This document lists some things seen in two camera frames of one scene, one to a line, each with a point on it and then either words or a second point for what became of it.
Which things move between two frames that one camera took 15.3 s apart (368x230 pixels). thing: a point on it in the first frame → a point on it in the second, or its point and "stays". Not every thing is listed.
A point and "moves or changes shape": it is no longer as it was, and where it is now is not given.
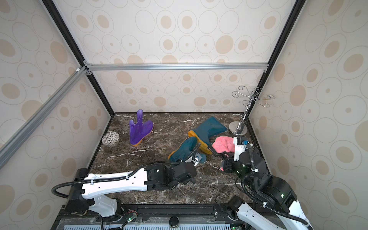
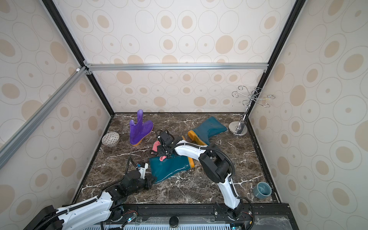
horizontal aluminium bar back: x=175 y=66 stays
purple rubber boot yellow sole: x=138 y=132 stays
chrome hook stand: x=239 y=128 stays
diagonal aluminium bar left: x=12 y=144 stays
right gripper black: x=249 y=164 → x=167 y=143
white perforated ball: x=110 y=138 stays
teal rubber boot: x=203 y=132 stays
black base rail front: x=150 y=216 stays
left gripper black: x=189 y=177 → x=148 y=182
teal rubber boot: x=184 y=149 moves or changes shape
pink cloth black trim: x=222 y=144 → x=155 y=149
